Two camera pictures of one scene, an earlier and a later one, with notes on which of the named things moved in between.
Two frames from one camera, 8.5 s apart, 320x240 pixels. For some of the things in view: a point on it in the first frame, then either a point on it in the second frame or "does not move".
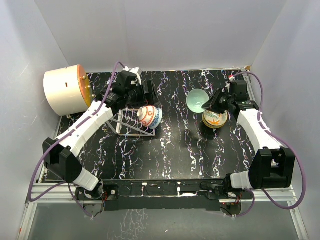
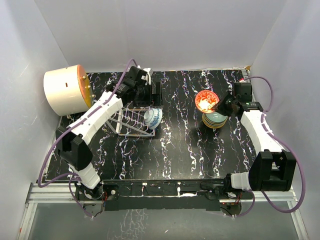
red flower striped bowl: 146,115 → 205,100
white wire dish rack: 126,123 does not move
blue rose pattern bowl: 158,119 does not move
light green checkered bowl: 196,98 → 215,117
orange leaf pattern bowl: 213,126 does not move
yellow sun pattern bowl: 213,128 does not move
